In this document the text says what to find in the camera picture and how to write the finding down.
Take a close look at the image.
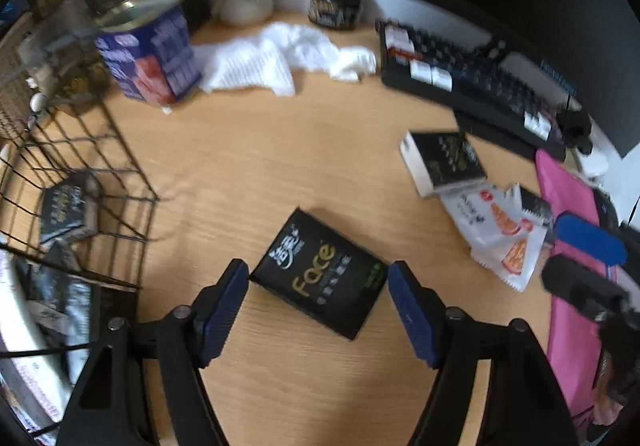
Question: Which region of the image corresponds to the black computer mouse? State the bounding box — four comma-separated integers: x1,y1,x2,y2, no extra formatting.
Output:
592,188,623,229

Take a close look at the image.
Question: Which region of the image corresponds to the white power strip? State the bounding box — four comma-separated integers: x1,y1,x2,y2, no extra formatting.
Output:
567,146,613,187

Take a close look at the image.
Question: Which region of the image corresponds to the dark glass jar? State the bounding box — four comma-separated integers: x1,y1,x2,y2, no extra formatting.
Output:
308,0,366,30

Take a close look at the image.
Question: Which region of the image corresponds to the blue tin can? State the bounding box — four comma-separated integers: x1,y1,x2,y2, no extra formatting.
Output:
94,0,203,105

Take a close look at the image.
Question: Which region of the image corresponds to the white snack packet printed back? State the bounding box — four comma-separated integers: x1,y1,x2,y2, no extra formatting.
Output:
27,271,98,357

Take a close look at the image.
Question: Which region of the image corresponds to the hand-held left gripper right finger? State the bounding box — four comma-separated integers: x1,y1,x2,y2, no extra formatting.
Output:
387,261,581,446

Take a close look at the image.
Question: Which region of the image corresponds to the white sachet orange pizza print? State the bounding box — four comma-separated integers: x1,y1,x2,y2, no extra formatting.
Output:
470,183,549,294

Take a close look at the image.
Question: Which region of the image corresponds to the white sachet red round logo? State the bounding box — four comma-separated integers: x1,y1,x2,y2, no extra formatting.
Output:
440,183,521,251

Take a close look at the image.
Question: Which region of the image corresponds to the clear plastic container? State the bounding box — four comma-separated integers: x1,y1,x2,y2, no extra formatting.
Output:
17,0,113,114

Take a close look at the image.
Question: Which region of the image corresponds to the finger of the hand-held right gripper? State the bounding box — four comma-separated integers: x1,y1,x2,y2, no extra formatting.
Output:
541,253,632,324
552,211,629,267

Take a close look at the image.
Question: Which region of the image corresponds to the black keyboard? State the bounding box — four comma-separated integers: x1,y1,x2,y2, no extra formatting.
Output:
375,20,569,161

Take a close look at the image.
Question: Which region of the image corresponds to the black power adapter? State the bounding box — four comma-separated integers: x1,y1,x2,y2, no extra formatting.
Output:
557,108,593,151

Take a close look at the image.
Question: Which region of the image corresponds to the black wire basket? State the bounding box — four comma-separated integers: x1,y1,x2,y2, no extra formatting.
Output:
0,96,161,439

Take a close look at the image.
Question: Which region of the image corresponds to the pink mouse pad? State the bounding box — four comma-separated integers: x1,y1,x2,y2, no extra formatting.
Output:
535,148,626,432

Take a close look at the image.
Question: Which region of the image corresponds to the crumpled white paper towel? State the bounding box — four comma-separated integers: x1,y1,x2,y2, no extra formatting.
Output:
192,23,378,99

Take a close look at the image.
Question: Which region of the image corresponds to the black tissue pack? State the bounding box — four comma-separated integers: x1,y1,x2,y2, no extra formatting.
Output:
399,131,488,199
40,171,103,247
520,188,556,229
248,207,389,341

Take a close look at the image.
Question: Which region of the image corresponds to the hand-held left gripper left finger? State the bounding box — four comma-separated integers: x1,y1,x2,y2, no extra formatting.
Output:
55,258,251,446

